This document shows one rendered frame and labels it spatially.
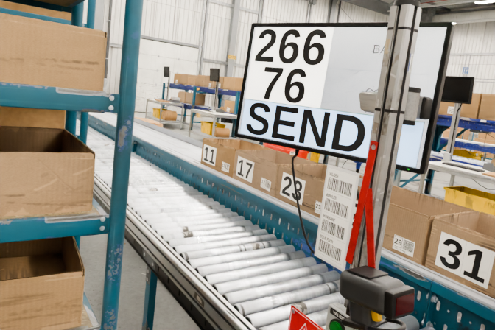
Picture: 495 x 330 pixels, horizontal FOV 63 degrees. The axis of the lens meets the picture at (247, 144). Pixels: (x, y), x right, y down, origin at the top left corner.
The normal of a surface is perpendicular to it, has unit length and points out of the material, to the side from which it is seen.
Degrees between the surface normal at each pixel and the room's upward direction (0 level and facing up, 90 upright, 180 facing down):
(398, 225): 90
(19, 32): 90
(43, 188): 91
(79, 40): 90
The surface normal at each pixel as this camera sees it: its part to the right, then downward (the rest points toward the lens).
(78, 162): 0.56, 0.18
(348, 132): -0.58, -0.04
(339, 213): -0.83, -0.03
